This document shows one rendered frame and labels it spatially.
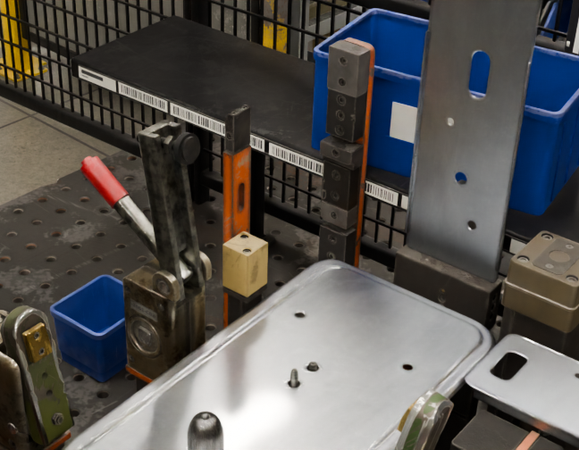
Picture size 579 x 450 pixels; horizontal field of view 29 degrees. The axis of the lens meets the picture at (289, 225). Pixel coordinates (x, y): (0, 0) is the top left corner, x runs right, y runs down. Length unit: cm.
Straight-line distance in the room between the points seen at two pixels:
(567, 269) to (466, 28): 26
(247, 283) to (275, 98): 43
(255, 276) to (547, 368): 30
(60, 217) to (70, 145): 169
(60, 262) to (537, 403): 91
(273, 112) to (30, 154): 212
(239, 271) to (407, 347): 18
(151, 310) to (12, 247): 73
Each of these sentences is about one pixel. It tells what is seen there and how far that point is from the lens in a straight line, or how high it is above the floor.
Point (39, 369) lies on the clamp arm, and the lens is 101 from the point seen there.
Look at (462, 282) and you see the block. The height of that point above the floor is 100.
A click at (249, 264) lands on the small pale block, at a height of 105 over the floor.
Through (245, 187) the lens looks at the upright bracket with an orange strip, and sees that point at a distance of 115.
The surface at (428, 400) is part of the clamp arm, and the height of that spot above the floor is 112.
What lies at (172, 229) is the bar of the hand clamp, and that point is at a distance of 106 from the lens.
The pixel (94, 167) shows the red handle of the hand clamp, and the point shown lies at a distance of 112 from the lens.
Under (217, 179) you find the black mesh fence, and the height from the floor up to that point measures 76.
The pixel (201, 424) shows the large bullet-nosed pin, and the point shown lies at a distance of 96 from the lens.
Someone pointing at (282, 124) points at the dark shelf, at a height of 103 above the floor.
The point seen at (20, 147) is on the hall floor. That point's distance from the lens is 357.
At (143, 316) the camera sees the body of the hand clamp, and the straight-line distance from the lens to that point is 113.
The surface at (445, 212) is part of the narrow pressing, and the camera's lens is 121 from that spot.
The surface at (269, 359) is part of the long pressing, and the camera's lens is 109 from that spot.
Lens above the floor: 170
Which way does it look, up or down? 33 degrees down
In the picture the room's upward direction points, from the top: 2 degrees clockwise
